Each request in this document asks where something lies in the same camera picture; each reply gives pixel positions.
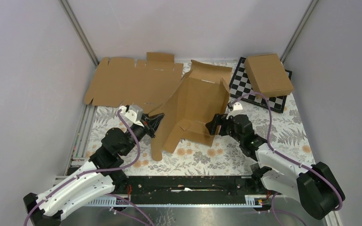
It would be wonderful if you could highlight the floral patterned table mat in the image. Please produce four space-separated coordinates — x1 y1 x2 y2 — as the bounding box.
82 62 320 177

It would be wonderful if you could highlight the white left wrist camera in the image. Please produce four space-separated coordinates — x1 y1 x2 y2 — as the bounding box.
119 105 143 127

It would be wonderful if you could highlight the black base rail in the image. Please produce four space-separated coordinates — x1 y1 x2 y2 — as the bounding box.
112 176 274 207

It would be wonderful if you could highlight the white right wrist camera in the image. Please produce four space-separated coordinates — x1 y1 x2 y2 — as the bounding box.
226 102 243 119

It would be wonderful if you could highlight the closed brown cardboard box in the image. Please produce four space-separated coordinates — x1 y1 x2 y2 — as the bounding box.
244 53 294 98

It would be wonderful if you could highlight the flat cardboard sheet stack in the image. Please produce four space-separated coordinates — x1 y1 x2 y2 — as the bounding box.
83 52 183 113

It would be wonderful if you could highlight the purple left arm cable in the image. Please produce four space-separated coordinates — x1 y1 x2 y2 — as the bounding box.
23 107 155 226

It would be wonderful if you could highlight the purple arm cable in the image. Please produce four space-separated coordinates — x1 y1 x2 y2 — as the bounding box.
229 91 344 226
23 107 155 226

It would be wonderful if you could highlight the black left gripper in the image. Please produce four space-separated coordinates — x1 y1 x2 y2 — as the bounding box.
122 113 165 156

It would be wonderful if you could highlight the black white chessboard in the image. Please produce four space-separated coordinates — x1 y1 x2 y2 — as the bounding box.
229 57 287 113

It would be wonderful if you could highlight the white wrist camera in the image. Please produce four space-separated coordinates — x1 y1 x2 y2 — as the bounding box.
119 105 143 127
226 102 243 119

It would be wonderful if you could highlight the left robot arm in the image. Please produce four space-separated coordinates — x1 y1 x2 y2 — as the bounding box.
23 111 165 226

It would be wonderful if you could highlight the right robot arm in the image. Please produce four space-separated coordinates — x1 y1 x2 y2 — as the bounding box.
205 114 346 220

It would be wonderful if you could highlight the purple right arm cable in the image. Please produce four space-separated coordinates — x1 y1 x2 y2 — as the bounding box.
229 91 344 226

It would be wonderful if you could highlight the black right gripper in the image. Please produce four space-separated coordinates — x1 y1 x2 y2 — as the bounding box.
205 113 243 144

